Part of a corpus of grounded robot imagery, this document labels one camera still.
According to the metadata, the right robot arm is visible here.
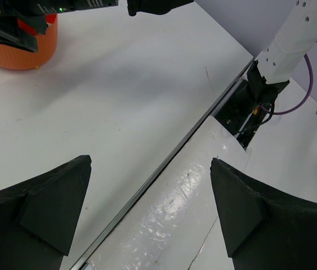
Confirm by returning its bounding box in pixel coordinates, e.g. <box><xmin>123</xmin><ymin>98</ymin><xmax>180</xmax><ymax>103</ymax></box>
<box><xmin>0</xmin><ymin>3</ymin><xmax>251</xmax><ymax>122</ymax></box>

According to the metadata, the silver foil tape panel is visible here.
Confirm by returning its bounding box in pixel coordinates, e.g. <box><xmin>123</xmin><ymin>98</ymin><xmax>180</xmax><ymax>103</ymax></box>
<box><xmin>88</xmin><ymin>117</ymin><xmax>248</xmax><ymax>269</ymax></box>

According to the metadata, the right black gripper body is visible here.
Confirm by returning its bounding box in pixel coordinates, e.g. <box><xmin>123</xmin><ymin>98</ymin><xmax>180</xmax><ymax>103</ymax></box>
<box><xmin>0</xmin><ymin>0</ymin><xmax>49</xmax><ymax>53</ymax></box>

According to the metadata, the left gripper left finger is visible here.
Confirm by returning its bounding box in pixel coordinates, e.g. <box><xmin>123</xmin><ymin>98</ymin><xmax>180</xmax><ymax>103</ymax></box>
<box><xmin>0</xmin><ymin>155</ymin><xmax>92</xmax><ymax>269</ymax></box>

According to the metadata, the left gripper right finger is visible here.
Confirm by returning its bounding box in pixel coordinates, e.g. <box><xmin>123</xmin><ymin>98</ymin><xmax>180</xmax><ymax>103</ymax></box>
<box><xmin>210</xmin><ymin>158</ymin><xmax>317</xmax><ymax>269</ymax></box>

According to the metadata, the orange round compartment organizer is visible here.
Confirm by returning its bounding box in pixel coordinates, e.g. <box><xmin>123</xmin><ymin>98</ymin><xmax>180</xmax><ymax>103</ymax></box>
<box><xmin>0</xmin><ymin>13</ymin><xmax>59</xmax><ymax>71</ymax></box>

